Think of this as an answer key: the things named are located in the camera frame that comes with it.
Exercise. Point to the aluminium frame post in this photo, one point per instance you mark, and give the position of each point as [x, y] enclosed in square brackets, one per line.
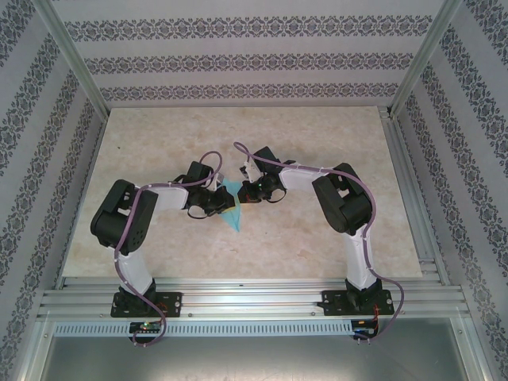
[75, 59]
[422, 59]

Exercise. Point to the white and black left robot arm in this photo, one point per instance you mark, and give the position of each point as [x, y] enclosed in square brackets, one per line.
[170, 196]

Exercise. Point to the aluminium side rail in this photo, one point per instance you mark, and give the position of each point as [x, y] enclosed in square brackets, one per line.
[398, 143]

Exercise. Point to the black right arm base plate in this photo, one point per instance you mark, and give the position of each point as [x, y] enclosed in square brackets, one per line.
[331, 303]

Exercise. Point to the light blue cloth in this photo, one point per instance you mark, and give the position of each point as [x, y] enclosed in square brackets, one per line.
[235, 220]

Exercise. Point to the long aluminium mounting rail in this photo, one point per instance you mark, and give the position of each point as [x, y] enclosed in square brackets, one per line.
[246, 297]

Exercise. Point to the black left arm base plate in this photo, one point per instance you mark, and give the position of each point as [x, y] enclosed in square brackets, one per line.
[174, 303]

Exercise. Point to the grey metal floor sheet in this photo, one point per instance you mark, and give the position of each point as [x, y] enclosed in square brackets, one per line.
[254, 361]

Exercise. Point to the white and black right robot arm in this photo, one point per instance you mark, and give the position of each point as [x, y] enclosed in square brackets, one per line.
[301, 178]

